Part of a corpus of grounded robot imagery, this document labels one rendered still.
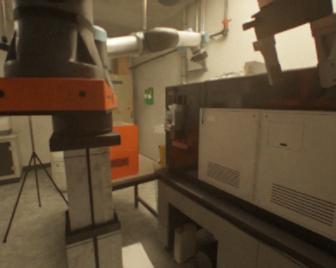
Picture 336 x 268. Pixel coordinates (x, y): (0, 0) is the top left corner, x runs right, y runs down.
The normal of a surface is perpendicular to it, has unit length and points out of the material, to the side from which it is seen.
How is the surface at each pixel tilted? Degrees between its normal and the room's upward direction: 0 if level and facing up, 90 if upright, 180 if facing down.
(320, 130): 90
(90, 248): 90
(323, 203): 90
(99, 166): 90
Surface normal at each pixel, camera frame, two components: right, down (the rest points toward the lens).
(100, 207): 0.48, 0.14
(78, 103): 0.24, 0.15
